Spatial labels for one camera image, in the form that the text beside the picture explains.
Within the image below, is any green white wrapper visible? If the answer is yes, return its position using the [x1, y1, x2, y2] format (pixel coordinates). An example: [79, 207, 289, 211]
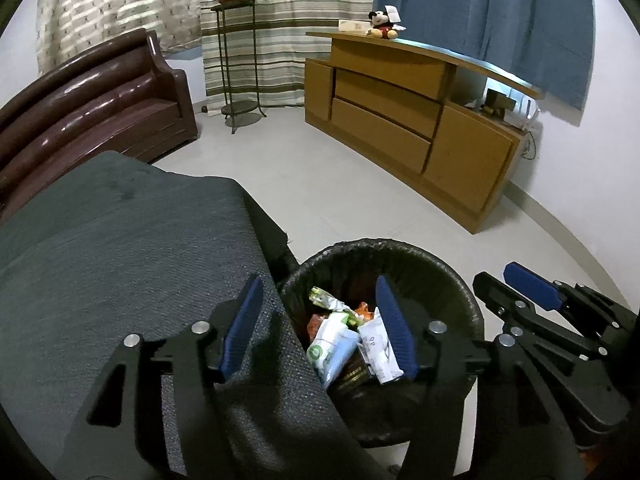
[306, 313, 350, 380]

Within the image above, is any dark brown cigarette pack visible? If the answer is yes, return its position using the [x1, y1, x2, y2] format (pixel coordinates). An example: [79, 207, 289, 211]
[332, 349, 372, 394]

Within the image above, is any black trash bin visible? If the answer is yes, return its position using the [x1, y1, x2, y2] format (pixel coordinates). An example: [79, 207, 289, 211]
[281, 238, 485, 448]

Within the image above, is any Mickey Mouse plush toy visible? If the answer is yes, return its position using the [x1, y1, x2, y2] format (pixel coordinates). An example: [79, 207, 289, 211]
[366, 6, 406, 39]

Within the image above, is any red plastic bag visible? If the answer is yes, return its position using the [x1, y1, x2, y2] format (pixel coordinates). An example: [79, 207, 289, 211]
[306, 313, 328, 342]

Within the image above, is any yellow snack wrapper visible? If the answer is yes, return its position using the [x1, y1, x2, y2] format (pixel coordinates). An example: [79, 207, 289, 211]
[309, 287, 364, 326]

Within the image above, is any small box on cabinet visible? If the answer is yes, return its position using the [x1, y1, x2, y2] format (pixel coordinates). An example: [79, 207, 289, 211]
[337, 20, 371, 36]

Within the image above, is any beige patterned curtain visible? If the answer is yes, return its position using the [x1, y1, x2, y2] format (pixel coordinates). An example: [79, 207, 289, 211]
[36, 0, 201, 74]

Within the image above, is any light blue toothpaste box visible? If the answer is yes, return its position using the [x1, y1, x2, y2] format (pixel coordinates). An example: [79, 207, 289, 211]
[320, 330, 360, 389]

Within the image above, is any black metal plant stand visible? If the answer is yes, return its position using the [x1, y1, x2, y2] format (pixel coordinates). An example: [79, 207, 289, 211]
[212, 0, 267, 134]

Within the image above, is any white printed tube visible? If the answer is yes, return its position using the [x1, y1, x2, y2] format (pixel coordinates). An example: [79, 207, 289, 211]
[358, 309, 404, 385]

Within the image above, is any blue curtain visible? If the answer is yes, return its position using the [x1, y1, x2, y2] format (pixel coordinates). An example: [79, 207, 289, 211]
[375, 0, 594, 110]

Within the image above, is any white router on shelf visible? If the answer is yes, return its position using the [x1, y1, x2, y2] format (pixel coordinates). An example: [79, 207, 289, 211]
[504, 96, 539, 130]

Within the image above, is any orange plastic bag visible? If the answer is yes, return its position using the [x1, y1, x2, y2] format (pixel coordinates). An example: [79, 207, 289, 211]
[355, 302, 374, 323]

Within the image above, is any dark brown leather sofa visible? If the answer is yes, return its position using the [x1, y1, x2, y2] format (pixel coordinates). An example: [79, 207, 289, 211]
[1, 28, 198, 220]

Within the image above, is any wooden sideboard cabinet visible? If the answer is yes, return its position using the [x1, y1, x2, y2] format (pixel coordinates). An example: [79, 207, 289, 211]
[305, 32, 542, 234]

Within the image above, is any dark grey tablecloth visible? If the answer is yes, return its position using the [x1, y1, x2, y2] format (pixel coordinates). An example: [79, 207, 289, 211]
[1, 152, 385, 479]

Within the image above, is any dark picture frame on shelf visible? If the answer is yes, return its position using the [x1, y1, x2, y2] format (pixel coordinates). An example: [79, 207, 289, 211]
[482, 89, 516, 119]

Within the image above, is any striped curtain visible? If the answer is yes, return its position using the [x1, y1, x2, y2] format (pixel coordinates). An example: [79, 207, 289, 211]
[201, 0, 373, 115]

